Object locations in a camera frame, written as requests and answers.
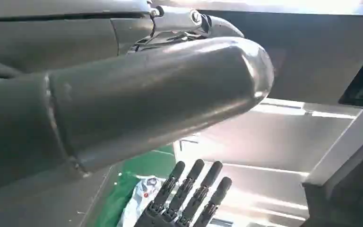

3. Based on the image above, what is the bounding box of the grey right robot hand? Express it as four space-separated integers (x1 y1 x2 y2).
134 158 233 227

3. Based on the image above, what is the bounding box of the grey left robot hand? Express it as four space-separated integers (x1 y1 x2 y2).
0 0 275 195

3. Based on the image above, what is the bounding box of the white plastic parcel bag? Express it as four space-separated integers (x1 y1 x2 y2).
116 175 164 227

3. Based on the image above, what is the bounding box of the green conveyor belt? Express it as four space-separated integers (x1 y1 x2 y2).
94 144 176 227

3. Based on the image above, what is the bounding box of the steel conveyor frame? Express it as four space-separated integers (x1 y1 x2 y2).
173 97 363 227

